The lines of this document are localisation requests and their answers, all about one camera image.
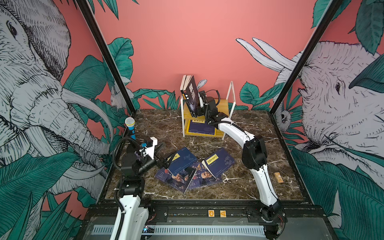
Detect navy book yellow label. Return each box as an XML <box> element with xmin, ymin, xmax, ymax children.
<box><xmin>188</xmin><ymin>120</ymin><xmax>216</xmax><ymax>136</ymax></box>
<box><xmin>168</xmin><ymin>147</ymin><xmax>198</xmax><ymax>176</ymax></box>

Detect wooden white-framed book shelf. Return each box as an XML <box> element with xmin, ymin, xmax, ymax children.
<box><xmin>180</xmin><ymin>75</ymin><xmax>236</xmax><ymax>140</ymax></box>

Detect black front rail base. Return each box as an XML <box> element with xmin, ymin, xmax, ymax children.
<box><xmin>83</xmin><ymin>197</ymin><xmax>328</xmax><ymax>224</ymax></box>

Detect white slotted cable duct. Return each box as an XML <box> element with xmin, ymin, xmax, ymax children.
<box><xmin>91</xmin><ymin>224</ymin><xmax>266</xmax><ymax>238</ymax></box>

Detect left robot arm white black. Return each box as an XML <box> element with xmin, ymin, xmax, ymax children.
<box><xmin>110</xmin><ymin>137</ymin><xmax>170</xmax><ymax>240</ymax></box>

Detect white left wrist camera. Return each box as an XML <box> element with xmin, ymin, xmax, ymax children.
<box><xmin>141</xmin><ymin>137</ymin><xmax>158</xmax><ymax>160</ymax></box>

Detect right black frame post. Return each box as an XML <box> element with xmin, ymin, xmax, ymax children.
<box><xmin>269</xmin><ymin>0</ymin><xmax>343</xmax><ymax>115</ymax></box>

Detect black wolf cover book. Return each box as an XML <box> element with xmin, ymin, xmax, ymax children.
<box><xmin>180</xmin><ymin>76</ymin><xmax>200</xmax><ymax>118</ymax></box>

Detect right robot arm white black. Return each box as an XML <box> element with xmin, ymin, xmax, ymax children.
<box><xmin>198</xmin><ymin>91</ymin><xmax>286</xmax><ymax>240</ymax></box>

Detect black frame post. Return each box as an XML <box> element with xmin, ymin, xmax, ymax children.
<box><xmin>76</xmin><ymin>0</ymin><xmax>136</xmax><ymax>117</ymax></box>
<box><xmin>269</xmin><ymin>0</ymin><xmax>343</xmax><ymax>115</ymax></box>

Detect dark brown leaning book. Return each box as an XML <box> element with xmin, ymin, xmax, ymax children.
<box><xmin>180</xmin><ymin>75</ymin><xmax>193</xmax><ymax>91</ymax></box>

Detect small wooden block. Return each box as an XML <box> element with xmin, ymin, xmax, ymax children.
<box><xmin>274</xmin><ymin>172</ymin><xmax>284</xmax><ymax>184</ymax></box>

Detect navy book right side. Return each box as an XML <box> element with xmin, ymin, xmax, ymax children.
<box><xmin>202</xmin><ymin>148</ymin><xmax>236</xmax><ymax>178</ymax></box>

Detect left black frame post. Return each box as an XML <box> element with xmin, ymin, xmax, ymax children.
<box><xmin>76</xmin><ymin>0</ymin><xmax>136</xmax><ymax>117</ymax></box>

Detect open illustrated magazine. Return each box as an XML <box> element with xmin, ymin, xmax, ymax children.
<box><xmin>155</xmin><ymin>163</ymin><xmax>223</xmax><ymax>193</ymax></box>

